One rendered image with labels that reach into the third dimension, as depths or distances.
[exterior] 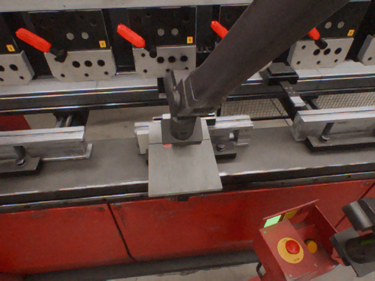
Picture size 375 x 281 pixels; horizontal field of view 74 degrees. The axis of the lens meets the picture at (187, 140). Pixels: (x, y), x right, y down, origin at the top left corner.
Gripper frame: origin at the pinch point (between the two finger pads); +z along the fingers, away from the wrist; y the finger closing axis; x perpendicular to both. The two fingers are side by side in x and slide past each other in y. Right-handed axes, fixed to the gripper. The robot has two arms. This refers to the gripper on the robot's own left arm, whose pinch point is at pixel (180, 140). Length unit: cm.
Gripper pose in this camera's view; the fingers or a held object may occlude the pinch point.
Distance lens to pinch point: 70.4
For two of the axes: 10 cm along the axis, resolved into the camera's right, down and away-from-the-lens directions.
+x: 1.0, 9.5, -3.1
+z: -0.7, 3.1, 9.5
